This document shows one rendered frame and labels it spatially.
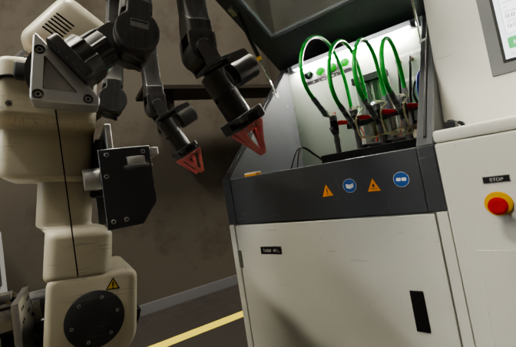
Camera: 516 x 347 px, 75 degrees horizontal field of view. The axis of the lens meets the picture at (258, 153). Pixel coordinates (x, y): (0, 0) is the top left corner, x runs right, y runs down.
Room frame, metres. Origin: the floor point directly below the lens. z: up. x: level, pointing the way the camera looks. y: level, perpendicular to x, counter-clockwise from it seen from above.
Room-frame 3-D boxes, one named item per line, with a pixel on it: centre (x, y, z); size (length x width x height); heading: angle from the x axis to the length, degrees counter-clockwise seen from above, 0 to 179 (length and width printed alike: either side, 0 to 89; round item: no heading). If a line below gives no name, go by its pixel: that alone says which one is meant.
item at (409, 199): (1.02, -0.15, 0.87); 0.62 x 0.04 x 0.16; 53
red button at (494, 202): (0.72, -0.48, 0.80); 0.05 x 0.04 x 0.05; 53
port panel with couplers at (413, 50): (1.28, -0.64, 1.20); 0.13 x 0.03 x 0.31; 53
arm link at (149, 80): (1.06, 0.30, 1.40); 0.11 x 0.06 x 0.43; 30
